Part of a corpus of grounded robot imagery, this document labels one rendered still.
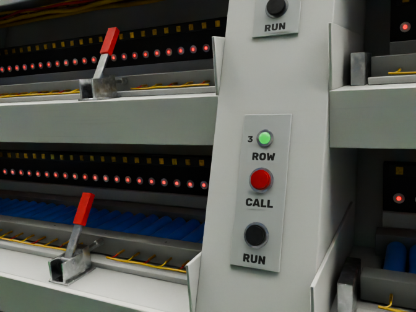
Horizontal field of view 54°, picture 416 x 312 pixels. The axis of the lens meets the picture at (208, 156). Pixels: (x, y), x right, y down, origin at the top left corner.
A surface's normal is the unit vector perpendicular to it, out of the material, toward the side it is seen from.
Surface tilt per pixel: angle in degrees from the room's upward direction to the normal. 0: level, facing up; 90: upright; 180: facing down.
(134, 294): 22
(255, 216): 90
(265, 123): 90
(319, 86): 90
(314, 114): 90
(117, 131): 113
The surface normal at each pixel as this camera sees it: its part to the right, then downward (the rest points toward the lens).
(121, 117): -0.45, 0.21
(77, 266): 0.89, 0.03
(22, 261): -0.07, -0.98
